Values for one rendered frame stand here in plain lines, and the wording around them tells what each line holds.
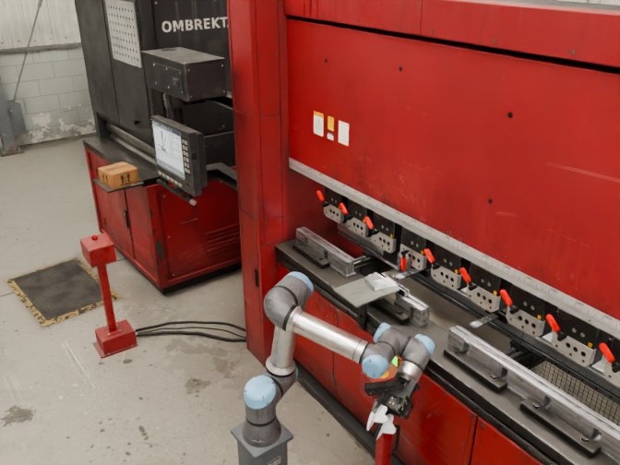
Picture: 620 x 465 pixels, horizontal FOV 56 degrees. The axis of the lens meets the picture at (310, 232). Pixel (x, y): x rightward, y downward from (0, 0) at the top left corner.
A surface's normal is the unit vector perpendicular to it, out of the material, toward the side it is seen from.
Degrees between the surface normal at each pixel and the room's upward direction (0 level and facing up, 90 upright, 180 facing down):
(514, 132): 90
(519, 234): 90
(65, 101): 90
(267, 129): 90
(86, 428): 0
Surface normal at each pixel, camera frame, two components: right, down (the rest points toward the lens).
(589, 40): -0.83, 0.25
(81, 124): 0.61, 0.35
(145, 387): 0.00, -0.90
